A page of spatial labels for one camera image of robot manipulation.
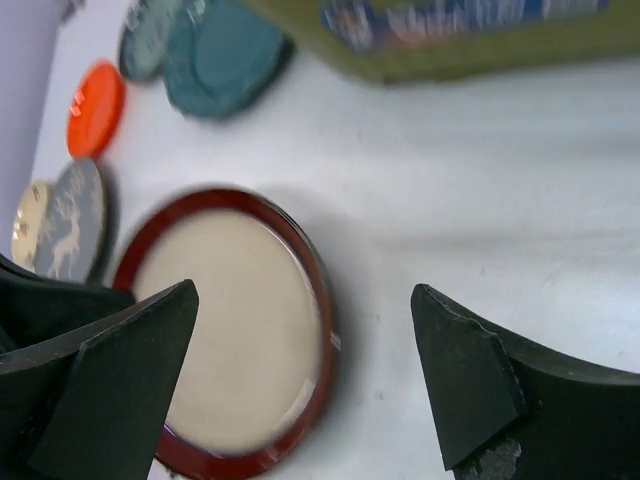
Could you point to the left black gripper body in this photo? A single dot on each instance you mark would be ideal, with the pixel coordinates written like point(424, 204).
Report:
point(35, 309)

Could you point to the grey deer plate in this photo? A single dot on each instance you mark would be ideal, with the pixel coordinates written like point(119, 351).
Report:
point(74, 230)

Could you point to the teal scalloped plate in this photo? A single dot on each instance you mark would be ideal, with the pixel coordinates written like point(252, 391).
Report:
point(220, 57)

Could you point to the orange plate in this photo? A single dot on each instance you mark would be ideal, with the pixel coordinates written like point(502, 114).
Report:
point(95, 111)

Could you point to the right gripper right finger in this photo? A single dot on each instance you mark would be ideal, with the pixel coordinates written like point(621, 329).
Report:
point(506, 407)

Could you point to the olive green plastic bin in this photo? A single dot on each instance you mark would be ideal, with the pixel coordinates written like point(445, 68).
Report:
point(391, 42)

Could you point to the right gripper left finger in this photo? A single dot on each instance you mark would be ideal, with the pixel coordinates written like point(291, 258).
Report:
point(91, 403)

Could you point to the small blue patterned plate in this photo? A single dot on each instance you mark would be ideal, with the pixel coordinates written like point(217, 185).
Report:
point(150, 30)

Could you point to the dark red rimmed plate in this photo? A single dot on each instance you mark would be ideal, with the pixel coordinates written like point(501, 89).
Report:
point(259, 369)

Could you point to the cream floral plate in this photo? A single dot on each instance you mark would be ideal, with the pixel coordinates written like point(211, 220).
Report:
point(29, 224)

